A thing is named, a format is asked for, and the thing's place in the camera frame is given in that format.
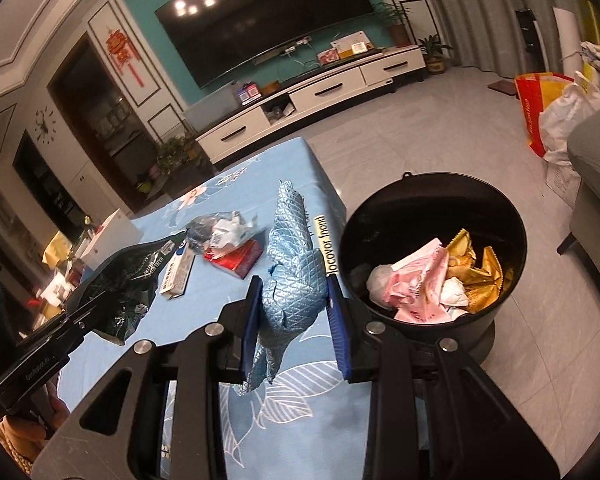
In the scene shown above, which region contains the gold snack packet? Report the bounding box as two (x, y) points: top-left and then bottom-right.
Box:
(447, 229), (477, 281)
(465, 246), (505, 313)

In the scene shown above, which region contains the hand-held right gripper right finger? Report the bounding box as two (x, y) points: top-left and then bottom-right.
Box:
(327, 276), (563, 480)

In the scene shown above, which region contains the grey sofa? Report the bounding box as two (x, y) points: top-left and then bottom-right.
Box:
(556, 102), (600, 321)

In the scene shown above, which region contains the pink plastic wrapper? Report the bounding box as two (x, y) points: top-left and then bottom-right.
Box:
(392, 236), (456, 323)

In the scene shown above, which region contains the yellow white box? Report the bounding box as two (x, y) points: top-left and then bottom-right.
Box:
(330, 31), (371, 58)

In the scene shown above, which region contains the red hanging wall decoration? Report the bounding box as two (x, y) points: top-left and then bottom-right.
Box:
(105, 27), (146, 88)

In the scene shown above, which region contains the potted plant in yellow pot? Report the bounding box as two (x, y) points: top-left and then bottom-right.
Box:
(417, 35), (453, 75)

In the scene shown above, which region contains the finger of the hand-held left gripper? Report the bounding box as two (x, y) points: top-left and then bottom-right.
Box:
(45, 324), (104, 362)
(15, 291), (113, 352)

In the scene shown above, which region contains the white woven sack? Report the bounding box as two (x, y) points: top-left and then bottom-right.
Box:
(537, 72), (600, 206)

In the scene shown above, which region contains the large black television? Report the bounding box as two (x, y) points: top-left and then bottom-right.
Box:
(153, 0), (376, 91)

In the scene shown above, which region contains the purple box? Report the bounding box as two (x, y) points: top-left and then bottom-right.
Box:
(235, 82), (261, 106)

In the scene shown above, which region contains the white blue carton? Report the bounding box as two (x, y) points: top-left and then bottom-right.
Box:
(159, 239), (195, 301)

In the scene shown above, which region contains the black round bin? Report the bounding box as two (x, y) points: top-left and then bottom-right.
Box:
(339, 172), (528, 361)

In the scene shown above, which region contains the red yellow woven bag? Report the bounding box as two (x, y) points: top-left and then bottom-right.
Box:
(514, 72), (576, 158)

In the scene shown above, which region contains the grey curtain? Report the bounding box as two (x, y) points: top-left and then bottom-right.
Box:
(420, 0), (581, 68)

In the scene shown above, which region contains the black wall clock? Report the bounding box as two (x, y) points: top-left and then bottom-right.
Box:
(32, 106), (56, 143)

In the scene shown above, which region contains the clear bag with crumpled tissue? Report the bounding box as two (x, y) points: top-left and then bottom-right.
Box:
(185, 210), (258, 256)

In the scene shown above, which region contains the blue quilted foil bag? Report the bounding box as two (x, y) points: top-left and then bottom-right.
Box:
(235, 178), (331, 396)

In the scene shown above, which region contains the small red packet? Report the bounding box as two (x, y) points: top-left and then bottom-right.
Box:
(203, 239), (263, 280)

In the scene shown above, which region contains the person's left hand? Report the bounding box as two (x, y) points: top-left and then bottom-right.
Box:
(0, 382), (72, 476)

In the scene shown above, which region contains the dark green snack packet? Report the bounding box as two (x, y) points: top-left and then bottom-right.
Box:
(67, 232), (191, 346)

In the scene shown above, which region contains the white paper roll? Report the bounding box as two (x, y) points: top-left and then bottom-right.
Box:
(553, 6), (581, 73)

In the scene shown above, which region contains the yellow patterned curtain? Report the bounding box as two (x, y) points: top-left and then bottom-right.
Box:
(577, 0), (600, 46)

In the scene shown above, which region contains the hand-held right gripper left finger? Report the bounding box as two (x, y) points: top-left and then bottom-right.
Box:
(30, 275), (263, 480)

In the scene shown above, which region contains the crumpled white tissue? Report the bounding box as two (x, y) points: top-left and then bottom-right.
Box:
(440, 276), (470, 308)

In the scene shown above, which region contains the group of small potted plants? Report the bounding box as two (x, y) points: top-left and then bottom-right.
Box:
(152, 132), (201, 181)

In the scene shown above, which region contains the white cardboard box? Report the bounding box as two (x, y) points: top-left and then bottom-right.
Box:
(75, 209), (142, 273)

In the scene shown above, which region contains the white television cabinet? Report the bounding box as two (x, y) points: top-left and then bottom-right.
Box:
(182, 44), (427, 170)

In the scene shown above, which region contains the potted plant in brown pot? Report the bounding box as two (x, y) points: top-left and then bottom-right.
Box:
(372, 1), (413, 48)

